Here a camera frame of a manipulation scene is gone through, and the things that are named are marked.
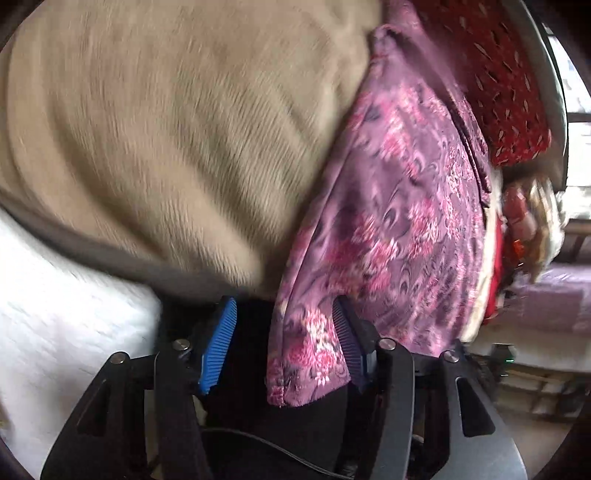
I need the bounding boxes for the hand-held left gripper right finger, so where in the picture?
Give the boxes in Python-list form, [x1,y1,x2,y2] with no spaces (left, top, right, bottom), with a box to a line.
[332,295,527,480]

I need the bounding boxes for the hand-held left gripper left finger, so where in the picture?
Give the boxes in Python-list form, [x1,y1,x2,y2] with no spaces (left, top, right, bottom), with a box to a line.
[41,296,238,480]

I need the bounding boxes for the purple floral fleece garment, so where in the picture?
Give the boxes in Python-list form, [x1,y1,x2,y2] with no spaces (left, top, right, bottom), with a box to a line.
[265,0,497,409]

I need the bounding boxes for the person's black pants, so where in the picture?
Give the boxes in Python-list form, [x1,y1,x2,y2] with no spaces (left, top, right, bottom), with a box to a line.
[201,299,354,480]

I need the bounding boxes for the white quilt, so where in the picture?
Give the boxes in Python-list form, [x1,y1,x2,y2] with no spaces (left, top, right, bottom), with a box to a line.
[0,208,163,476]

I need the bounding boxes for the purple bed sheet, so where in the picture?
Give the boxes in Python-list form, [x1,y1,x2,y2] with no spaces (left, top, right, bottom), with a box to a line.
[505,264,591,344]

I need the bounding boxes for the doll with blond hair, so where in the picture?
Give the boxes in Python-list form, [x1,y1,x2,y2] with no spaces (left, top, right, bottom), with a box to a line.
[502,181,570,283]

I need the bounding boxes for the beige fleece blanket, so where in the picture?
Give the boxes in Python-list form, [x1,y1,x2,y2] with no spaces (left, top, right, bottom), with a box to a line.
[0,0,384,301]

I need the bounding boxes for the red leaf print cloth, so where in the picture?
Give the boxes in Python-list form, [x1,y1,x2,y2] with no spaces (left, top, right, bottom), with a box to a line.
[413,0,552,168]

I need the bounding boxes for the window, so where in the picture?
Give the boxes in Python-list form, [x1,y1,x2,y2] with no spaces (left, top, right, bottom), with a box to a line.
[547,25,591,188]

